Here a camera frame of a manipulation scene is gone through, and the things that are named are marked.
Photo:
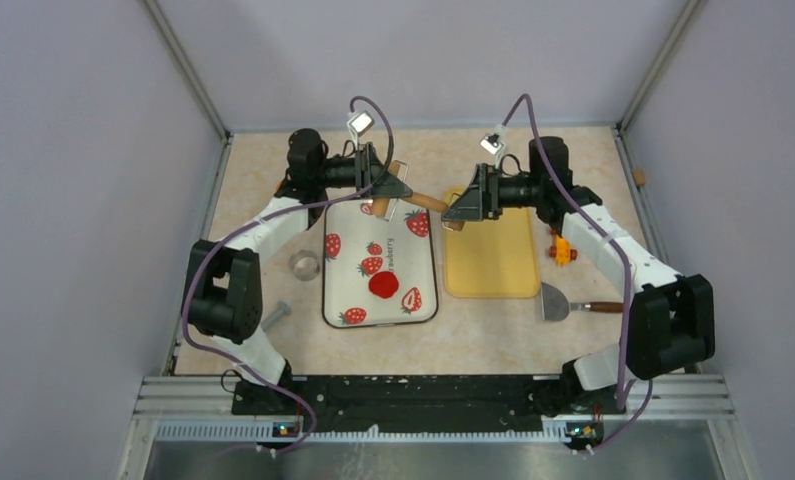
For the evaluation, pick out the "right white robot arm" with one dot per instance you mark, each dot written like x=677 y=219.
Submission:
x=667 y=317

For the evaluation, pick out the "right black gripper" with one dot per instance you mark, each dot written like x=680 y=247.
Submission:
x=481 y=201

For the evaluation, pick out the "small wooden peg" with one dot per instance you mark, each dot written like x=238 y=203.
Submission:
x=639 y=177

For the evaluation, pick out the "metal spatula wooden handle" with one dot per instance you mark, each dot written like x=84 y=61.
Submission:
x=556 y=307

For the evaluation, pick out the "wooden double-ended rolling pin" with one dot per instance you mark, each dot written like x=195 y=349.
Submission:
x=379 y=207

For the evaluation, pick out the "metal ring cutter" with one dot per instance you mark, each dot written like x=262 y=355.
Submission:
x=305 y=265

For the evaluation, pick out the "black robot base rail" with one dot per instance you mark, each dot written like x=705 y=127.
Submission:
x=414 y=404

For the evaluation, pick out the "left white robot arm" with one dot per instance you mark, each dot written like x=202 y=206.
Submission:
x=222 y=304

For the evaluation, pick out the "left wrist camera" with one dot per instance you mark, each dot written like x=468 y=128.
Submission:
x=359 y=122

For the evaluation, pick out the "grey plastic bolt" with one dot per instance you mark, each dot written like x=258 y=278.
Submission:
x=280 y=311

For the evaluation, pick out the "yellow plastic tray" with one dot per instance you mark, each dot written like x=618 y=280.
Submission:
x=492 y=259

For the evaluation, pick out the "orange toy car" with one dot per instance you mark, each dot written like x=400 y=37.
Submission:
x=560 y=251

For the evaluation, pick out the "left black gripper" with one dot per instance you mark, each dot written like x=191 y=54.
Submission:
x=368 y=170

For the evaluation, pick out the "strawberry print white tray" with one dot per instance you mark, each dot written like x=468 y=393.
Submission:
x=357 y=245

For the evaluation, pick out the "red dough disc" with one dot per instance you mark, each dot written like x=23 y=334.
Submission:
x=384 y=284

